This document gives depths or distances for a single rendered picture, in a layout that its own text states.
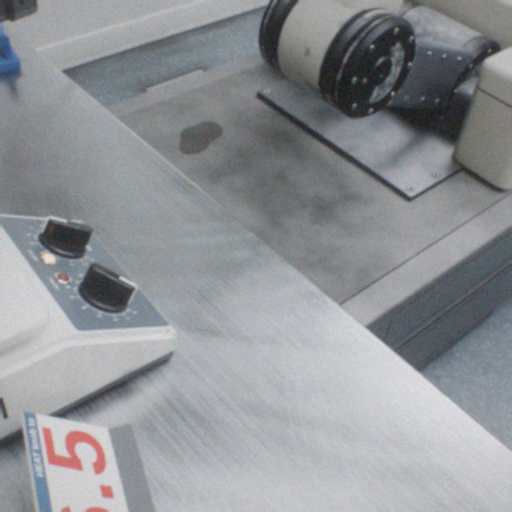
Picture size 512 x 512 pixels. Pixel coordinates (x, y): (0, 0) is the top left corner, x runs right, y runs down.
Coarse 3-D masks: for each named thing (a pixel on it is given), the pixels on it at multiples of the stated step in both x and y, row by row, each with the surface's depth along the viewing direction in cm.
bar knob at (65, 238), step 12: (48, 216) 47; (48, 228) 47; (60, 228) 47; (72, 228) 48; (84, 228) 48; (48, 240) 48; (60, 240) 48; (72, 240) 48; (84, 240) 49; (60, 252) 47; (72, 252) 48; (84, 252) 49
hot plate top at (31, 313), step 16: (0, 240) 43; (0, 256) 42; (0, 272) 41; (16, 272) 41; (0, 288) 40; (16, 288) 40; (32, 288) 40; (0, 304) 39; (16, 304) 40; (32, 304) 40; (0, 320) 39; (16, 320) 39; (32, 320) 39; (48, 320) 40; (0, 336) 38; (16, 336) 38; (32, 336) 39
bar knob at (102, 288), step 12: (96, 264) 45; (84, 276) 45; (96, 276) 45; (108, 276) 45; (120, 276) 45; (84, 288) 45; (96, 288) 45; (108, 288) 45; (120, 288) 45; (132, 288) 45; (96, 300) 44; (108, 300) 45; (120, 300) 45; (108, 312) 44; (120, 312) 45
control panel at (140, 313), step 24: (0, 216) 48; (24, 240) 47; (96, 240) 52; (48, 264) 46; (72, 264) 47; (48, 288) 44; (72, 288) 45; (72, 312) 43; (96, 312) 44; (144, 312) 47
